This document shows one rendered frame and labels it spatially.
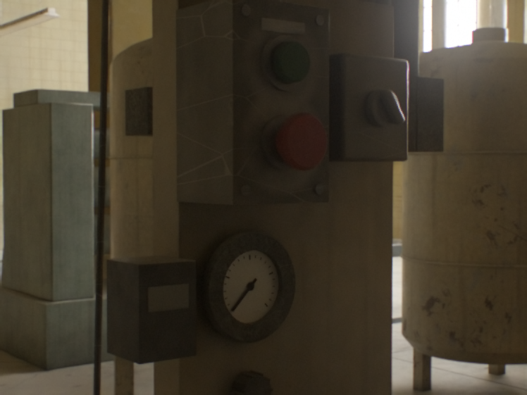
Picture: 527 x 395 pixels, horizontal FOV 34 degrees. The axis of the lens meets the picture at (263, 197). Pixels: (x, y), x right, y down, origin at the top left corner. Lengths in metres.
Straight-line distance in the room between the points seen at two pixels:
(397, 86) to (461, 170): 4.80
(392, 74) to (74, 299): 6.16
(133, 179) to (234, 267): 3.35
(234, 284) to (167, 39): 0.20
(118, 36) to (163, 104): 7.49
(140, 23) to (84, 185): 2.12
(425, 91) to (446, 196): 4.67
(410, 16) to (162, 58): 0.33
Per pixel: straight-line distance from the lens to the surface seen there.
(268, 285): 0.71
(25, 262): 7.17
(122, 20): 8.22
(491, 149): 5.50
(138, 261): 0.64
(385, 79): 0.72
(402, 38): 0.92
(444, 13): 9.36
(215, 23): 0.63
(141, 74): 4.00
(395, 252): 7.16
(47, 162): 6.71
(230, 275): 0.69
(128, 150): 4.06
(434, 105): 0.91
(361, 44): 0.79
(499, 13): 10.10
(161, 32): 0.70
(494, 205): 5.50
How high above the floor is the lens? 1.50
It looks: 2 degrees down
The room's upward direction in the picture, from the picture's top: straight up
